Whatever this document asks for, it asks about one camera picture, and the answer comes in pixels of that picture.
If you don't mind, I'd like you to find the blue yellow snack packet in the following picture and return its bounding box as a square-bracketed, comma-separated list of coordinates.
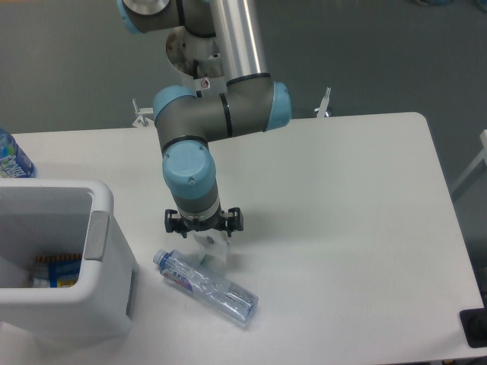
[30, 253, 82, 288]

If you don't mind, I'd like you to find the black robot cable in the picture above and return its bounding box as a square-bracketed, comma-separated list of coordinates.
[192, 59, 205, 99]

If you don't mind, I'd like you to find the white stand foot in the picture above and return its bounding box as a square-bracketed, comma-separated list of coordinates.
[314, 87, 332, 118]
[132, 98, 154, 128]

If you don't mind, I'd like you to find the white stand foot left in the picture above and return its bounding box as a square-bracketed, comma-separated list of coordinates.
[132, 98, 154, 128]

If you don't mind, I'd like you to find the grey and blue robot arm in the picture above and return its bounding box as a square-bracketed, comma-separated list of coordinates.
[117, 1, 291, 235]

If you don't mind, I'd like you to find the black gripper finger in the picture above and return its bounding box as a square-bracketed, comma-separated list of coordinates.
[164, 209, 187, 238]
[221, 207, 244, 237]

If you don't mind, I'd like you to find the clear plastic water bottle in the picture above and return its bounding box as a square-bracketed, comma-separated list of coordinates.
[153, 249, 259, 325]

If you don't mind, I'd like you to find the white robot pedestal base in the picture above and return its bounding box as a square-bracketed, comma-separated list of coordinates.
[164, 28, 229, 126]

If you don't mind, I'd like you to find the white metal frame at right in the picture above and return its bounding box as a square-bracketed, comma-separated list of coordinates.
[450, 129, 486, 202]

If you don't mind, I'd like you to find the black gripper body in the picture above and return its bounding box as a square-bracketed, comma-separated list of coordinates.
[181, 213, 224, 232]

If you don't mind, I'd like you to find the white plastic trash can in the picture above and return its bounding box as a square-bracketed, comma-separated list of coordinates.
[1, 179, 138, 338]

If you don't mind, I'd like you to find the white stand foot right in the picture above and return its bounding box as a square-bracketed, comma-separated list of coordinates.
[314, 87, 332, 118]

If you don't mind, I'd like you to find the black clamp on table edge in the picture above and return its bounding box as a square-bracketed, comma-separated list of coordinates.
[460, 308, 486, 348]

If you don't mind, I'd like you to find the white paper wrapper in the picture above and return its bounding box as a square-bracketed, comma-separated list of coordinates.
[193, 230, 228, 276]

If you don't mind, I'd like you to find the blue labelled water bottle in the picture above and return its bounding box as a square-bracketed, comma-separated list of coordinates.
[1, 129, 37, 178]

